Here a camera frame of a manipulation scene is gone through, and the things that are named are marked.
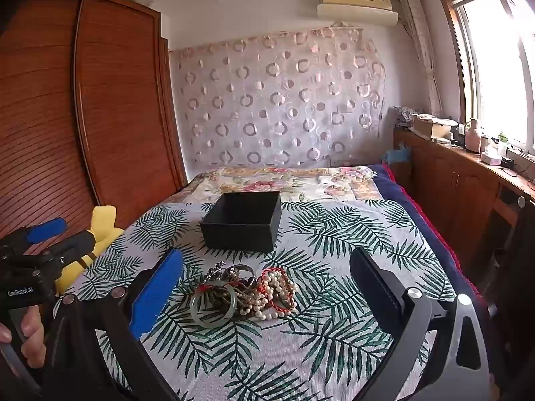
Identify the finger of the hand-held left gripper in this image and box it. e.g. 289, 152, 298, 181
39, 229, 98, 269
0, 216, 68, 255

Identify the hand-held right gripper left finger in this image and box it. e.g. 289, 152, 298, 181
54, 248, 185, 401

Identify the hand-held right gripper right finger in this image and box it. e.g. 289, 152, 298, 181
349, 246, 491, 401

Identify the silver leaf brooch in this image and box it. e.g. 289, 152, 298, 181
204, 261, 228, 287

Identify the dark purple bangle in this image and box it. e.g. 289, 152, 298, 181
221, 264, 256, 288

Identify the red braided cord bracelet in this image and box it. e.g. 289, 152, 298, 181
256, 267, 299, 318

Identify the white pearl bead bracelet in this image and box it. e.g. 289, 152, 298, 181
238, 271, 298, 322

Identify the black box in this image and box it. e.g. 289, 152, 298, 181
199, 191, 282, 254

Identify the person's left hand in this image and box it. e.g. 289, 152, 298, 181
0, 304, 47, 360

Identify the yellow plush toy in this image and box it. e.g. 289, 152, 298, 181
56, 206, 126, 296

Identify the navy blue blanket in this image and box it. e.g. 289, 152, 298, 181
370, 164, 490, 305

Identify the leaf print cloth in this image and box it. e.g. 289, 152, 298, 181
63, 198, 458, 401

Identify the brown wooden cabinet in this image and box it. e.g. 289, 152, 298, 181
393, 127, 535, 289

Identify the blue bag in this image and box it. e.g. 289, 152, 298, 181
384, 144, 413, 164

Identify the floral blanket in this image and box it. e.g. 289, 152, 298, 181
186, 166, 383, 205

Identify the brown wooden wardrobe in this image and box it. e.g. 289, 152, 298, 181
0, 0, 187, 260

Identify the cardboard box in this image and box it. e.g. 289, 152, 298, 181
412, 115, 459, 141

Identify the patterned cloth bundle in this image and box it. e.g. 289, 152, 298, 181
392, 106, 419, 127

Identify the pink kettle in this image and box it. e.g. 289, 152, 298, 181
464, 118, 482, 154

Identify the white lace window curtain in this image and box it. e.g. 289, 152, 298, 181
397, 0, 444, 118

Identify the window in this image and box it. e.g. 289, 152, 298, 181
435, 0, 535, 155

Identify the circle pattern wall curtain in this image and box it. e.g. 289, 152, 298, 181
169, 27, 386, 168

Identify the wall air conditioner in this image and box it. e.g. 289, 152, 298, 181
316, 0, 400, 24

